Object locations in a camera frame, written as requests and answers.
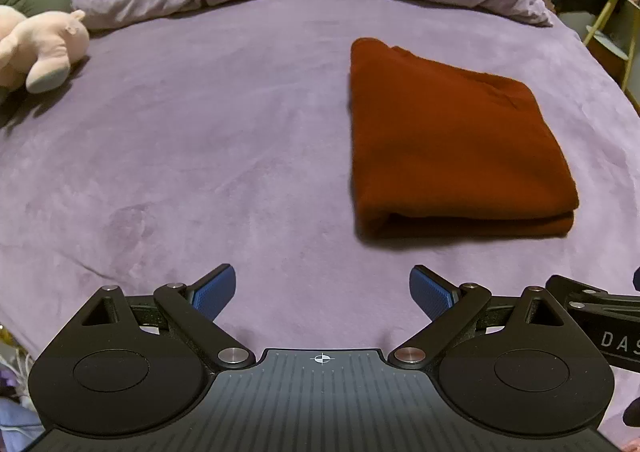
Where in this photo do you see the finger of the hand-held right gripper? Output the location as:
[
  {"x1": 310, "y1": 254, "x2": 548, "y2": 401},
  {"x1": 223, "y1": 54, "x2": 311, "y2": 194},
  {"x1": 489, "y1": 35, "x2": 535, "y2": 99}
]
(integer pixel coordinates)
[{"x1": 545, "y1": 274, "x2": 640, "y2": 309}]

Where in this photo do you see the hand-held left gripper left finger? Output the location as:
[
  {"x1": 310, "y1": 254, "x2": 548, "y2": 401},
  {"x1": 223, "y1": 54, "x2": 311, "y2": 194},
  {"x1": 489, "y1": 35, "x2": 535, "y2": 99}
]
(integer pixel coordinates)
[{"x1": 75, "y1": 263, "x2": 257, "y2": 373}]

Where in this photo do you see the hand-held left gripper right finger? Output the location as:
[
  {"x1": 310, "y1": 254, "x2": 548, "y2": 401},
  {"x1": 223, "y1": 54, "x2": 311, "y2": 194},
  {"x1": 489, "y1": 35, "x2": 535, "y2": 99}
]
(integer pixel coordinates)
[{"x1": 387, "y1": 266, "x2": 571, "y2": 370}]

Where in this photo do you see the rust-red towel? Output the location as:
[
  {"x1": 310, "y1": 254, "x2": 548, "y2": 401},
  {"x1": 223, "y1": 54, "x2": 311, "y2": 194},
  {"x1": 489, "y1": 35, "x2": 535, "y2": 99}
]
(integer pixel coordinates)
[{"x1": 348, "y1": 36, "x2": 581, "y2": 241}]

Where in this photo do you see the yellow clothes rack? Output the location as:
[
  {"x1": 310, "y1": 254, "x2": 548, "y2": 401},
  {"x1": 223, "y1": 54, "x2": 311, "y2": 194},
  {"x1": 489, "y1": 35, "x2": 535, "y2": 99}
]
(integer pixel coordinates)
[{"x1": 582, "y1": 0, "x2": 640, "y2": 100}]

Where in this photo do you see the light blue cloth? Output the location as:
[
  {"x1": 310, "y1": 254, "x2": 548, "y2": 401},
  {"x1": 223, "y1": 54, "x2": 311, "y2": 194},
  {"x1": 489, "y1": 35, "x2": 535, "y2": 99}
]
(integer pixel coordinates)
[{"x1": 0, "y1": 397, "x2": 47, "y2": 444}]

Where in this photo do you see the round rack shelf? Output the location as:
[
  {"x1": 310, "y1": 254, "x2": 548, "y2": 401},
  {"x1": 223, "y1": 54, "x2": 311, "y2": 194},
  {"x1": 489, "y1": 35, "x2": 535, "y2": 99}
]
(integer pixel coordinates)
[{"x1": 599, "y1": 38, "x2": 632, "y2": 63}]

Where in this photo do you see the pink plush pig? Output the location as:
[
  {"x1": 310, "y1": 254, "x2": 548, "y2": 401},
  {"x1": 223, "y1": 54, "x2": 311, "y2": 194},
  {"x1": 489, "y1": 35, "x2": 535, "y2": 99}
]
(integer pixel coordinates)
[{"x1": 0, "y1": 5, "x2": 91, "y2": 94}]

